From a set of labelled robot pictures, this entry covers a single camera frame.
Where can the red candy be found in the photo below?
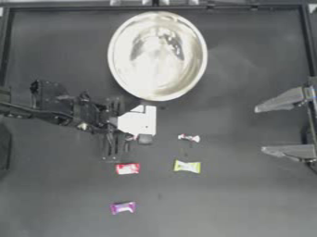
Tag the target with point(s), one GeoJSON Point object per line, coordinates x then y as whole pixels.
{"type": "Point", "coordinates": [128, 168]}

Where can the green candy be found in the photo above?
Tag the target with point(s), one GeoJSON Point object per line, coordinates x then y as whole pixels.
{"type": "Point", "coordinates": [188, 166]}

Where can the steel bowl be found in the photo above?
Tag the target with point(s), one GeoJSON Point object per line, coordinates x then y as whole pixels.
{"type": "Point", "coordinates": [132, 77]}

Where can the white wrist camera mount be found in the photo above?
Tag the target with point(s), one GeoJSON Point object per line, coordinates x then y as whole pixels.
{"type": "Point", "coordinates": [138, 120]}

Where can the purple candy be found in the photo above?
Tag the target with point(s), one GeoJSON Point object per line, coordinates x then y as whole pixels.
{"type": "Point", "coordinates": [122, 208]}

